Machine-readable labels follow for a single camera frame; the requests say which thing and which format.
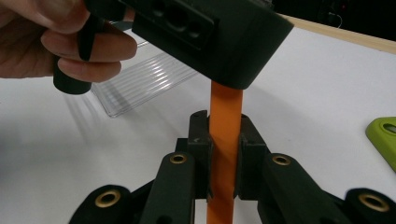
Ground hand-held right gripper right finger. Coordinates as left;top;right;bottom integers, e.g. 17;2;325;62
233;113;272;201

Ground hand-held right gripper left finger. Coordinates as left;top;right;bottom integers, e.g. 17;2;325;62
175;109;215;200

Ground orange phone case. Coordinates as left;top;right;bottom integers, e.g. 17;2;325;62
205;79;245;224

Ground clear plastic tray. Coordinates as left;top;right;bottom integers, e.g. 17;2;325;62
91;18;200;119

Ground green cartoon phone case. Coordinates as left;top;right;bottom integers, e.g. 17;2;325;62
364;116;396;174

